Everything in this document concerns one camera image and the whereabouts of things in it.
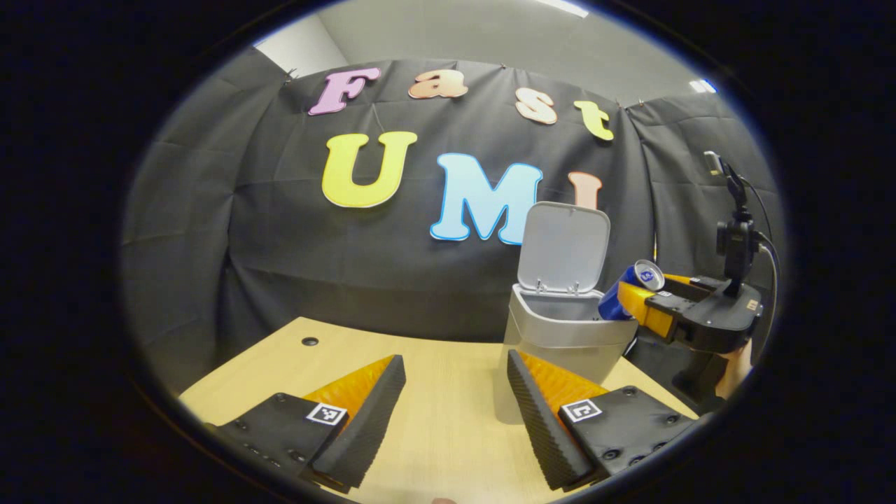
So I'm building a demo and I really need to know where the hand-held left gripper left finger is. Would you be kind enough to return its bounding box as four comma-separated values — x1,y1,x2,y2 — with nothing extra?
210,354,407,493

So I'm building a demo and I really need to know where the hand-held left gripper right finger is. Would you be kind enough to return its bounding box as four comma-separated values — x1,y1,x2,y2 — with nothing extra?
506,349,701,492

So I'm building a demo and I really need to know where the blue pop can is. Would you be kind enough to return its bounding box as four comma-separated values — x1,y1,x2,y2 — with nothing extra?
598,260,666,321

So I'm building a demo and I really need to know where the white desktop garbage bin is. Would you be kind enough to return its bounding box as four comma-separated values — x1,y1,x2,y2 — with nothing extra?
498,202,639,414

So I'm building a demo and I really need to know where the wooden desktop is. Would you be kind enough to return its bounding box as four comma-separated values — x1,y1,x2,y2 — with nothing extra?
178,316,699,504

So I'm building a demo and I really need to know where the black backdrop cloth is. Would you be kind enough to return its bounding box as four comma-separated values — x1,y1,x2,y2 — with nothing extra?
119,48,785,407

